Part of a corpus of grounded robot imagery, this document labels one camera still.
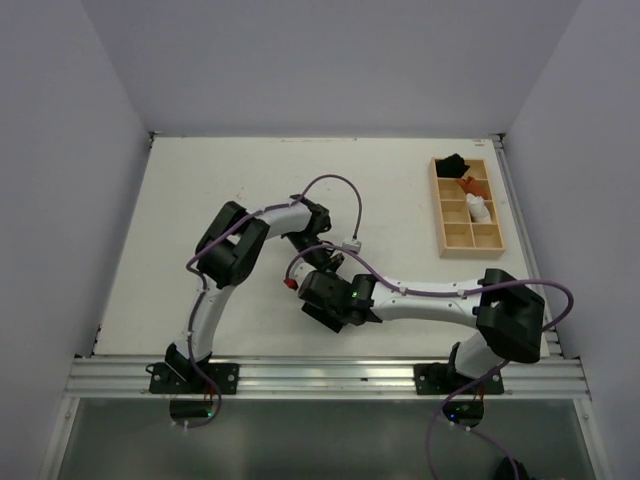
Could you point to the aluminium rail frame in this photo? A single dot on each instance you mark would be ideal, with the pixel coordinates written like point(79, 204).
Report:
point(129, 377)

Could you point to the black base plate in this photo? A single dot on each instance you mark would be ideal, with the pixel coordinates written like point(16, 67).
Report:
point(439, 379)
point(165, 381)

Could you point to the orange rolled cloth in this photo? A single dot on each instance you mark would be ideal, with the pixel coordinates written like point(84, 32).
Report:
point(472, 186)

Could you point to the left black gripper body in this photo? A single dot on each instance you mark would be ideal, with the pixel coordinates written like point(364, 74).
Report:
point(323, 259)

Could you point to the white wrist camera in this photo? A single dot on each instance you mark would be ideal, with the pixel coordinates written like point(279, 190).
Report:
point(296, 276)
point(352, 244)

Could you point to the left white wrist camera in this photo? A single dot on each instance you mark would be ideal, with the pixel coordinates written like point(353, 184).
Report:
point(352, 244)

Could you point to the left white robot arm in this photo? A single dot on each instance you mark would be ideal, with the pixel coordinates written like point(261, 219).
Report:
point(224, 258)

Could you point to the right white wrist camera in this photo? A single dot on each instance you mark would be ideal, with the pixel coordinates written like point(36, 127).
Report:
point(296, 276)

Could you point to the black object bottom edge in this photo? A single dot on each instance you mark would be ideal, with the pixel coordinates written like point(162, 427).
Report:
point(511, 470)

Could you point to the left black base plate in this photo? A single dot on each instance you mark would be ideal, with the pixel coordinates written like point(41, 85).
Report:
point(165, 381)

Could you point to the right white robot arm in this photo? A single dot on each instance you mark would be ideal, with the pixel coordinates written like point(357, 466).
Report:
point(505, 315)

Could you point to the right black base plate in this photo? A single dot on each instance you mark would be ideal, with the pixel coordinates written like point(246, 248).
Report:
point(439, 379)

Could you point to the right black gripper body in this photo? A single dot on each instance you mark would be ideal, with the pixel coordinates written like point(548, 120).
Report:
point(327, 315)

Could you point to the white rolled cloth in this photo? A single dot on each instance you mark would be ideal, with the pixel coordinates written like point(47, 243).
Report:
point(478, 209)

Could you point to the black rolled cloth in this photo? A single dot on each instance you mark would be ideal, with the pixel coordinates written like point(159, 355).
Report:
point(453, 166)

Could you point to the wooden compartment tray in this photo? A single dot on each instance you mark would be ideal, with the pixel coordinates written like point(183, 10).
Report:
point(465, 214)

